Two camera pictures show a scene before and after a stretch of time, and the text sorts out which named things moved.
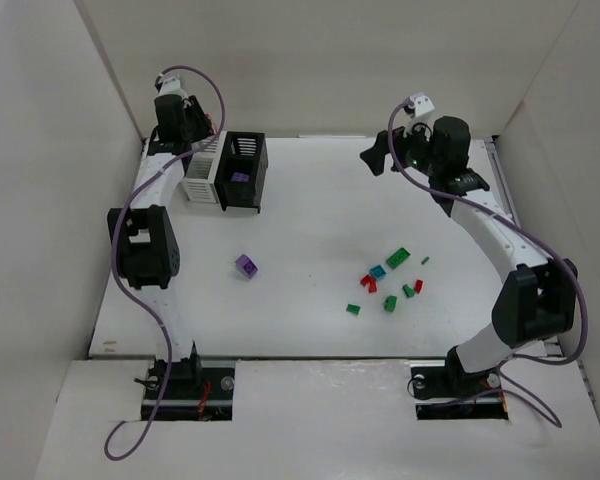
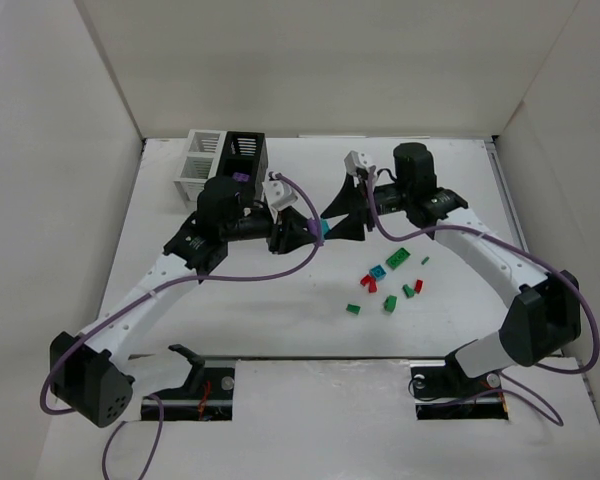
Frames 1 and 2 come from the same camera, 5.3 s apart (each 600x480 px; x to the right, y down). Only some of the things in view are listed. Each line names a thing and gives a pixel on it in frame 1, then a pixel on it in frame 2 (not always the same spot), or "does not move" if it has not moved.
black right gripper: [397, 151] → [365, 209]
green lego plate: [397, 258] does not move
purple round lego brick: [236, 176] does not move
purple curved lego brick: [246, 266] → [315, 226]
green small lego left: [353, 309] does not move
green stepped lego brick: [390, 302] does not move
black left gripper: [198, 120] → [279, 232]
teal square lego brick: [378, 272] does not move
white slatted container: [200, 180] does not move
